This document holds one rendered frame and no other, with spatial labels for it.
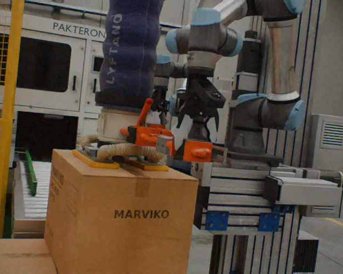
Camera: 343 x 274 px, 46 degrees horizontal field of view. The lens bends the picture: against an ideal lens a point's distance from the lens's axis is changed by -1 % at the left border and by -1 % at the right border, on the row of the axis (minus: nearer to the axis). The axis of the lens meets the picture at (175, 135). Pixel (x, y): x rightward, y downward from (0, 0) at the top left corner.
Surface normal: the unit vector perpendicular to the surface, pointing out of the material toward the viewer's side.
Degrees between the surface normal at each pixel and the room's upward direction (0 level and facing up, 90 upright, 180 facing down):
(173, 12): 90
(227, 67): 90
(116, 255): 90
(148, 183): 90
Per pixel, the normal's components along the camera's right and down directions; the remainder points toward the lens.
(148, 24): 0.63, -0.15
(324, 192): 0.29, 0.08
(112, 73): -0.25, -0.28
